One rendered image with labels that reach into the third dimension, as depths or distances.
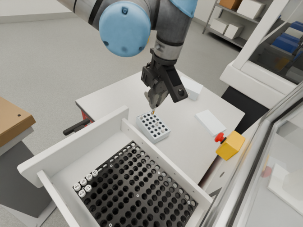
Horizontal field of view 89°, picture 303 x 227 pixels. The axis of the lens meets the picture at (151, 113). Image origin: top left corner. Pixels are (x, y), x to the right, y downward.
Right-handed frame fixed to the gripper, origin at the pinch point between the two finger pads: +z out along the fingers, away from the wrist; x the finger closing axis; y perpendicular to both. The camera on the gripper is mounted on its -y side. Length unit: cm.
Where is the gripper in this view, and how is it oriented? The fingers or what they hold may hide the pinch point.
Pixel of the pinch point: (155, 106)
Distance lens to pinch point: 57.8
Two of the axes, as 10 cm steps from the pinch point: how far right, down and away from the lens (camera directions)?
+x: -7.9, 3.5, -5.0
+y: -5.8, -6.8, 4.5
